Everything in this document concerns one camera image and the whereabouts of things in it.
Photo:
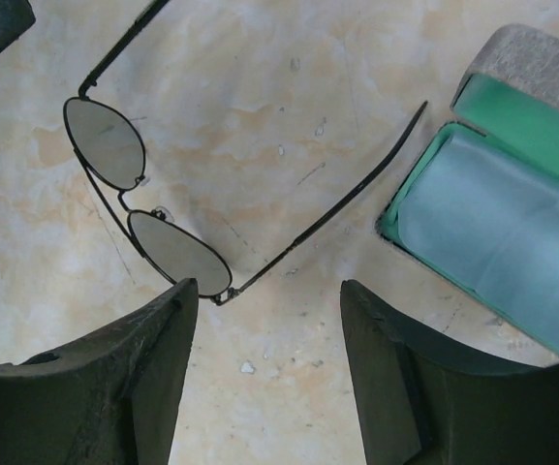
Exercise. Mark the black aviator sunglasses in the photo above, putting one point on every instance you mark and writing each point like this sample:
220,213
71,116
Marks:
111,151

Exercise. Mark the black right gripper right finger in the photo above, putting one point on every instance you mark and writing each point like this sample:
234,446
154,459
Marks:
425,398

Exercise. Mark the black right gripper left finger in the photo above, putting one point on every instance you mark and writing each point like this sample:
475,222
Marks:
110,397

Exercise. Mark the grey glasses case green lining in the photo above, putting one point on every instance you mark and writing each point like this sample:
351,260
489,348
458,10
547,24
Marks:
508,98

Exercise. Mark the light blue cleaning cloth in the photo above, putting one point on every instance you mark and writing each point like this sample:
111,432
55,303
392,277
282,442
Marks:
490,224

